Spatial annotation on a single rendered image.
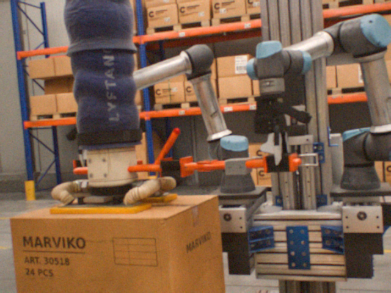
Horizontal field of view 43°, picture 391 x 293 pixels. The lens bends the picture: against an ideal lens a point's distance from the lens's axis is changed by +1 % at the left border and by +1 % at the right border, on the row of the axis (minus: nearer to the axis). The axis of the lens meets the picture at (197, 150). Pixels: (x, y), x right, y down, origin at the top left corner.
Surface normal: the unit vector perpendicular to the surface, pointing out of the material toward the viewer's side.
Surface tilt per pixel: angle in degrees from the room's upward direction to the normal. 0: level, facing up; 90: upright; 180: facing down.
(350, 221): 90
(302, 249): 90
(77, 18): 91
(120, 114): 78
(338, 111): 90
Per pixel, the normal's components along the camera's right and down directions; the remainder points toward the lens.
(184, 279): 0.91, -0.05
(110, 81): 0.47, -0.29
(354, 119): -0.30, 0.07
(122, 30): 0.77, 0.18
